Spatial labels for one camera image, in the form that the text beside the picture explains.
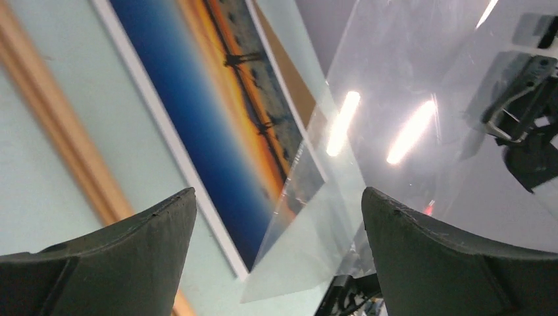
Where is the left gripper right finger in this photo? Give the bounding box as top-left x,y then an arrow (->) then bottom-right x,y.
361,187 -> 557,315

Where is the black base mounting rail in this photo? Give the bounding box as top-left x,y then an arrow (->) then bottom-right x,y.
315,273 -> 384,316

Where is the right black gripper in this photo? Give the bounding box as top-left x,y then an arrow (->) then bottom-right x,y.
481,13 -> 557,194

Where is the brown backing board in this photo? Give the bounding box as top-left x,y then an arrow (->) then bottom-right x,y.
253,1 -> 328,133

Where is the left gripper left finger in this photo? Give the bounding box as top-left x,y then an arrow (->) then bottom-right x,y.
1,188 -> 197,315

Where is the clear acrylic sheet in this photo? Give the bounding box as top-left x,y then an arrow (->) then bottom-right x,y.
241,1 -> 557,302

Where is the sunset photo print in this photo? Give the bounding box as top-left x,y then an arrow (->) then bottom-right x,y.
93,1 -> 326,280

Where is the wooden picture frame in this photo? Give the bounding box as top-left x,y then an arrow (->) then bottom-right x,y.
1,1 -> 194,315

